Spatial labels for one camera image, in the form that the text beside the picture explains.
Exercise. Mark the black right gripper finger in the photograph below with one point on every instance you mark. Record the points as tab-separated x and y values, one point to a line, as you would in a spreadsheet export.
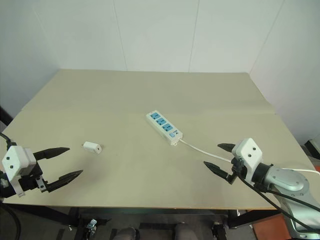
216	170
226	146

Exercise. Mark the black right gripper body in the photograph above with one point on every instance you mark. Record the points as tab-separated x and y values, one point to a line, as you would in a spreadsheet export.
237	168

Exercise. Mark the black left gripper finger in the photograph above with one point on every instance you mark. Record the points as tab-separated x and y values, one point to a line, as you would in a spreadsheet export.
51	152
65	178

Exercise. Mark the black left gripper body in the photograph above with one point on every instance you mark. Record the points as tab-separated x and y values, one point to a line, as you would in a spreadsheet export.
30	183

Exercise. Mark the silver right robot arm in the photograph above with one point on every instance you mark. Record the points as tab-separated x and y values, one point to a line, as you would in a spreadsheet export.
287	180

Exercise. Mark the white plug adapter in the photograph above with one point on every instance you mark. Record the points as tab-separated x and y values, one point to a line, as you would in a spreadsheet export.
91	147

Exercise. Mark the white power strip blue sockets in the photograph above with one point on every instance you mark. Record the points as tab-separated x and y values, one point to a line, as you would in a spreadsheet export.
163	126

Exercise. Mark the metal caster clamp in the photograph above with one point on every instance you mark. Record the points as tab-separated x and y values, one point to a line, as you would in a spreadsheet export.
91	225

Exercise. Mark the black caster clamp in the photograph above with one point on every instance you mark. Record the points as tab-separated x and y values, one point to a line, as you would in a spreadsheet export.
219	228

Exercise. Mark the orange flat object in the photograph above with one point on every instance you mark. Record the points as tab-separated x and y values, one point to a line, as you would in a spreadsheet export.
271	227

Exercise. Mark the black and white box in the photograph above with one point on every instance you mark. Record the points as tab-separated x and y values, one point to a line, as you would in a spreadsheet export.
313	147

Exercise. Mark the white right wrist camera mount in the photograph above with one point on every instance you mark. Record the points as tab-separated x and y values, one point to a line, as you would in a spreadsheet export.
250	150

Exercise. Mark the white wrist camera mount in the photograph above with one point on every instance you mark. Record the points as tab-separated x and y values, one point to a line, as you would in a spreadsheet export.
250	150
17	160

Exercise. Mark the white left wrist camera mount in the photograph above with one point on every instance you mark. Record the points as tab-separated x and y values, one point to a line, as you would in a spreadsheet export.
17	160

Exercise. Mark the black table frame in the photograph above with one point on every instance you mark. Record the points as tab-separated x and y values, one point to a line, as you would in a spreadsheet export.
50	212

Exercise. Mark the black object at wall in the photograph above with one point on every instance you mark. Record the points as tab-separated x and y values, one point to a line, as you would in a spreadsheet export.
4	116

